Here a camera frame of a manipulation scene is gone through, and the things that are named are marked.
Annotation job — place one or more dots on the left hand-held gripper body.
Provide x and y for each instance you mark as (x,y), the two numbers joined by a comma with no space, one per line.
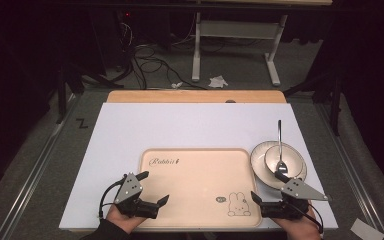
(129,190)

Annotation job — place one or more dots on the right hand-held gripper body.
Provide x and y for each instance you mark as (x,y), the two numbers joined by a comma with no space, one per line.
(300,191)

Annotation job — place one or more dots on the white bowl with dark rim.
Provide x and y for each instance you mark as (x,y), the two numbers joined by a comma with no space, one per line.
(291,159)

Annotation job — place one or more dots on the white plate with dark rim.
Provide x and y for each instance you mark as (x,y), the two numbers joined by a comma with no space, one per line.
(258,166)

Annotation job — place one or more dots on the beige rabbit print tray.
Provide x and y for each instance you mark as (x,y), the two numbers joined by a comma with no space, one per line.
(193,186)

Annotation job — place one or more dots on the metal spoon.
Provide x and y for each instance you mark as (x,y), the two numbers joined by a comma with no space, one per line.
(279,140)

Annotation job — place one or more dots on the person's left hand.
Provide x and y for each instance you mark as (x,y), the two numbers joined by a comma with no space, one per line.
(125,221)

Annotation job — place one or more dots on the person's right hand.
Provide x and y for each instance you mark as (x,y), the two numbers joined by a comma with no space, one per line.
(301,228)

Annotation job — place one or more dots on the white board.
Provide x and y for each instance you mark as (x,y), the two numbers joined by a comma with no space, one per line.
(180,126)

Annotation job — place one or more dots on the flat white paper sheet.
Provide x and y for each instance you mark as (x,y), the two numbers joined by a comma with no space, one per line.
(366,230)

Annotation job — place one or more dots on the wooden table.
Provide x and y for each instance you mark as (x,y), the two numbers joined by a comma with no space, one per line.
(180,96)

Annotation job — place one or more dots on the black metal stand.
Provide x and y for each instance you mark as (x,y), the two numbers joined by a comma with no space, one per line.
(61,93)
(336,100)

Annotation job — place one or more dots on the small crumpled white paper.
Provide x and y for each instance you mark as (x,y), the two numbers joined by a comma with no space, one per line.
(176,85)

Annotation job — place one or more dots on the large crumpled white paper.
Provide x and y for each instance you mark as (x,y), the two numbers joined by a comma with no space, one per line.
(218,82)

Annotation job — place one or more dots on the metal floor rail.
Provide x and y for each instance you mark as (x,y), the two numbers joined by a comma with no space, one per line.
(350,160)
(36,170)

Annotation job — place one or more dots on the white metal desk frame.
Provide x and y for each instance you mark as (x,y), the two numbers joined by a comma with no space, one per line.
(196,50)

